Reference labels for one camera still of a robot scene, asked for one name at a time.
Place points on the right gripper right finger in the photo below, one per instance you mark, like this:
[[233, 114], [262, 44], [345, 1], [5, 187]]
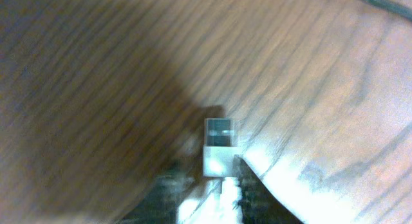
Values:
[[258, 205]]

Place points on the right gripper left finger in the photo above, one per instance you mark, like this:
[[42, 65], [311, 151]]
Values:
[[160, 205]]

